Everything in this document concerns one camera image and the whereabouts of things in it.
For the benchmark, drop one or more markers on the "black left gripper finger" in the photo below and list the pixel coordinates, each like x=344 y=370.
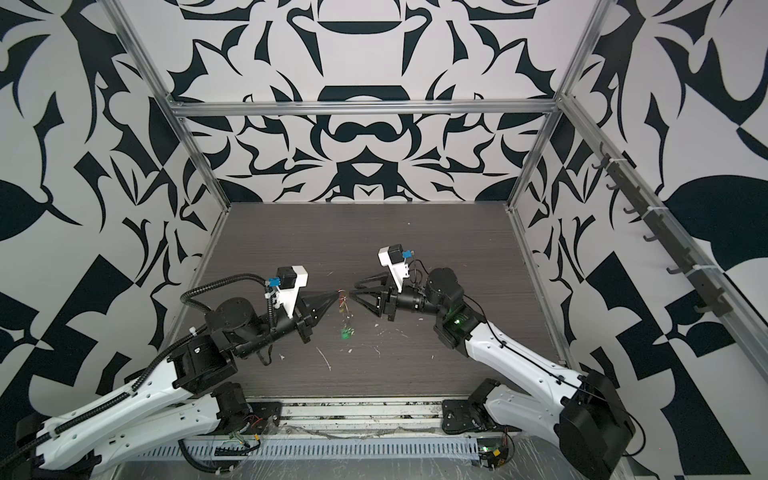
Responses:
x=319 y=306
x=306 y=296

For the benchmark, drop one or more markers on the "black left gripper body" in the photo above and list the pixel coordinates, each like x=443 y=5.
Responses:
x=283 y=325

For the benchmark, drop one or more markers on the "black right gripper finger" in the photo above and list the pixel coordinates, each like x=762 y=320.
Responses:
x=370 y=301
x=377 y=282

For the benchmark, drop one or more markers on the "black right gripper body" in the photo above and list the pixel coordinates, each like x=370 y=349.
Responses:
x=401 y=301

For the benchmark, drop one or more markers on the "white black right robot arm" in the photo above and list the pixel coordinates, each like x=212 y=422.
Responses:
x=580 y=413

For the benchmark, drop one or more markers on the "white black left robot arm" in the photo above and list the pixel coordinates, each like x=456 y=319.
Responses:
x=185 y=392

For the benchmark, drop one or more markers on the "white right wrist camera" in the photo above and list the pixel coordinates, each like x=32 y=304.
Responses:
x=395 y=259

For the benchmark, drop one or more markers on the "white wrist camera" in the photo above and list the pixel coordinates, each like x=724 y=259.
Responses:
x=395 y=259
x=282 y=290

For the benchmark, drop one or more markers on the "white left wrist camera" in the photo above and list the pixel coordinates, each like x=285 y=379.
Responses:
x=282 y=290

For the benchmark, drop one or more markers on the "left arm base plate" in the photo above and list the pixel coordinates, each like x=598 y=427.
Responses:
x=255 y=419

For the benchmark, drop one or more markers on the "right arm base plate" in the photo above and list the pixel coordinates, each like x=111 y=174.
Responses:
x=464 y=416

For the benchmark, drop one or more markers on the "white slotted cable duct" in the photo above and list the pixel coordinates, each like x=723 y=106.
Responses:
x=459 y=448

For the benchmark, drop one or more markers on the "aluminium frame top crossbar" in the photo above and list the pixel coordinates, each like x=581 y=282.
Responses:
x=211 y=109

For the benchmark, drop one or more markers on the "black wall hook rail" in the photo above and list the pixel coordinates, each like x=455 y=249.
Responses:
x=666 y=230

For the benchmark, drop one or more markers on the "aluminium frame corner post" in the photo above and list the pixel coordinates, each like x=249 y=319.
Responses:
x=131 y=41

